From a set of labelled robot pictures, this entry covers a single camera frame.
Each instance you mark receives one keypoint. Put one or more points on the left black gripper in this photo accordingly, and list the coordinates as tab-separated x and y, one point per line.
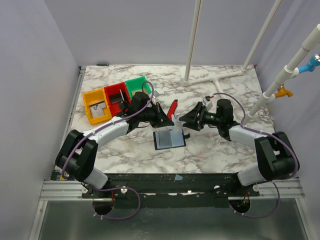
161	119

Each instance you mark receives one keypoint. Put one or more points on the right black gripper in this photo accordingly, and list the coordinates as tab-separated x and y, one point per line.
199	117

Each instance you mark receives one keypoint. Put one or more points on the white vip card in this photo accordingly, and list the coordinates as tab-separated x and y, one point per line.
178	126

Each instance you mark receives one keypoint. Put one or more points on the black leather card holder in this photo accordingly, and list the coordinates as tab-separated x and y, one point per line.
168	139

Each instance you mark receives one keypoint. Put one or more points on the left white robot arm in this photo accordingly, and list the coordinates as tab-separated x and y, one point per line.
77	155

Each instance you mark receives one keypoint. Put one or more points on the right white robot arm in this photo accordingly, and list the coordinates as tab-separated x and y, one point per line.
274	155

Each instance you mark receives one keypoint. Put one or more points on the black card in red bin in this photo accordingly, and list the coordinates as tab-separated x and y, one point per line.
116	98

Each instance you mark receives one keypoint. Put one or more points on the card in yellow bin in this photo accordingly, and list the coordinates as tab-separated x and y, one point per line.
97	109

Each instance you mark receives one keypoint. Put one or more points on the red black utility knife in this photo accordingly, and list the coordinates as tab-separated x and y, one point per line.
172	109

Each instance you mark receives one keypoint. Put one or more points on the green plastic bin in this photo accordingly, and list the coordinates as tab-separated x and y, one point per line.
136	85

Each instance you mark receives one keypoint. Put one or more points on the red plastic bin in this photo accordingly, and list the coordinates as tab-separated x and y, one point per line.
113	89

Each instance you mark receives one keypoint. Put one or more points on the yellow plastic bin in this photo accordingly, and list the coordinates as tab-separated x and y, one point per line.
91	97

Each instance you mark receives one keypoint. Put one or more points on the yellow pipe fitting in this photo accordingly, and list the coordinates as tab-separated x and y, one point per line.
282	92

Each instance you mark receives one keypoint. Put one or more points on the white pipe with blue fitting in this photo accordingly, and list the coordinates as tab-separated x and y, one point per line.
290	70

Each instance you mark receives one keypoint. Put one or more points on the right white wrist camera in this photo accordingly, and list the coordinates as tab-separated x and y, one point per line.
207	102

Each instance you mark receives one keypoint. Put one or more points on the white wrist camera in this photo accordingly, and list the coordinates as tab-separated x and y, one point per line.
207	102
155	94

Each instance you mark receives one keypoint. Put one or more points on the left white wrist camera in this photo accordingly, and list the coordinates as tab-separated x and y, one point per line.
155	94

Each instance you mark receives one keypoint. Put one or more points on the black metal base rail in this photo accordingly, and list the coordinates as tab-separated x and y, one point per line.
169	190

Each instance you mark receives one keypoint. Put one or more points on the white pvc pipe frame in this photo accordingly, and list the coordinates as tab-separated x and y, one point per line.
216	77

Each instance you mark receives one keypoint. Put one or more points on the aluminium extrusion rail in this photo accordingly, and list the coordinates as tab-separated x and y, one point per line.
72	190

